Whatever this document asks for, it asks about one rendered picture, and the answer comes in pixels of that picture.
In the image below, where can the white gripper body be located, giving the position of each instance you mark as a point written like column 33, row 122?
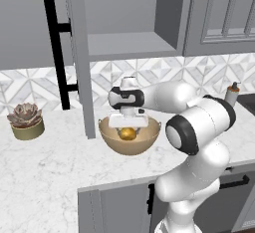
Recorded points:
column 127, row 120

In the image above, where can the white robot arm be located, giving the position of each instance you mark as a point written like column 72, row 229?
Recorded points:
column 199, row 124

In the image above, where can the tan round basket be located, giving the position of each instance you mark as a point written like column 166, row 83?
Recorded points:
column 132, row 145

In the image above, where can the grey open cabinet door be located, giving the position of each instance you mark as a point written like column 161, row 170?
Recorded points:
column 83, row 61

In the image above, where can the grey base cabinet door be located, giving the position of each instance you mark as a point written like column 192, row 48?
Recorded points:
column 113, row 210

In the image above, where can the grey flat cabinet door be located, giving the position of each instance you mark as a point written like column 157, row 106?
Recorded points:
column 26, row 24

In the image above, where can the grey panelled cabinet door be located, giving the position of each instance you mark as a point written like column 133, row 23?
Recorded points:
column 219, row 14

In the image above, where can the succulent plant in olive pot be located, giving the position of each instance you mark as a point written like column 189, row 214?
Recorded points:
column 26, row 120

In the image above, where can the dark sink basin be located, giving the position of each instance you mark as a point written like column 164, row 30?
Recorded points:
column 247, row 103

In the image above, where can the grey base drawer front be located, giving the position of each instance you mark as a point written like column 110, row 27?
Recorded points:
column 237, row 203

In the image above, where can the grey open wall cabinet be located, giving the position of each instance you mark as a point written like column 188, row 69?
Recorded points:
column 132, row 18

